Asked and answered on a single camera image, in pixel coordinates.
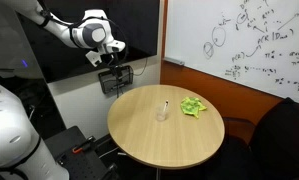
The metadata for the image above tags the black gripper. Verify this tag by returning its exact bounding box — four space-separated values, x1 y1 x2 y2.
103 49 124 80

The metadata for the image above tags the clear plastic cup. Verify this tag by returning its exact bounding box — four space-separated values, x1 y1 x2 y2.
154 104 170 123

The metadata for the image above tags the grey whiteboard eraser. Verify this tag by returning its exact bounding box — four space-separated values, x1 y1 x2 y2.
163 56 186 67

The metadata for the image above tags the green yellow crumpled cloth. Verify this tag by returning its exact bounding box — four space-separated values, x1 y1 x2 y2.
179 96 208 119

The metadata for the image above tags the whiteboard with writing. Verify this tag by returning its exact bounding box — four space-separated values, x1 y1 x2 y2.
163 0 299 107

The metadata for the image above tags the grey panel with blue light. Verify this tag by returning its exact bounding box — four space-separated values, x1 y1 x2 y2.
0 0 45 80

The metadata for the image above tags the black office chair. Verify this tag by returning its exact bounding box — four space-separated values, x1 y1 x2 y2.
218 96 299 180

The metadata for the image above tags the black wire wall basket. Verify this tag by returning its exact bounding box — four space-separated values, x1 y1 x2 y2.
97 64 135 95

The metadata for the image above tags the thin black wall cable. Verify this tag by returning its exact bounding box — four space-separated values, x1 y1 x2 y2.
133 57 149 77

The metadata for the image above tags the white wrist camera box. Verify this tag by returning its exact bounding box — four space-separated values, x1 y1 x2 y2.
85 50 103 68

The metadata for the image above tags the black wall TV screen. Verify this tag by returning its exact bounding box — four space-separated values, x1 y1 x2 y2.
14 0 161 84

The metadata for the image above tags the white floor cable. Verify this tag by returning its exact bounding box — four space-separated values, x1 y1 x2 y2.
98 146 127 160

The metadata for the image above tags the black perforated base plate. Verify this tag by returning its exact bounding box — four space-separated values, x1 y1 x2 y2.
43 125 121 180

